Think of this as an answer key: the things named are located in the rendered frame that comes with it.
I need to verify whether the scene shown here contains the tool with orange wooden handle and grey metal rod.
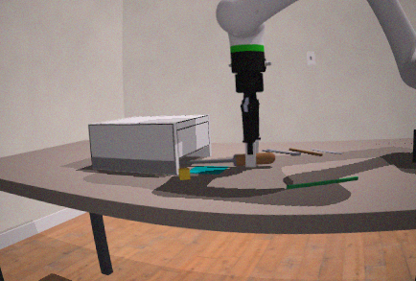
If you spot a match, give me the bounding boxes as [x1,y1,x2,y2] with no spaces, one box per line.
[179,152,275,166]

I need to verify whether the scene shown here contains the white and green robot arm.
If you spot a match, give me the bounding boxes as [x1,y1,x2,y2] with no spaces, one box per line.
[216,0,416,89]

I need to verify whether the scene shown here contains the small yellow block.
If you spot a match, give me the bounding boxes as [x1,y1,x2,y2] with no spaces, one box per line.
[178,168,191,180]

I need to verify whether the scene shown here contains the teal flat square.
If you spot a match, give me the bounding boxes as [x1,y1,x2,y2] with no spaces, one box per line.
[190,166,228,175]

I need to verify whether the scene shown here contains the green thin rod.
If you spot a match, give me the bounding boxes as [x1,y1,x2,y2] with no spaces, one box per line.
[287,176,358,189]

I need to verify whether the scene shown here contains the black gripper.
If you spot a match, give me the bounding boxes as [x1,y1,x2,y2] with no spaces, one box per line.
[235,73,264,167]

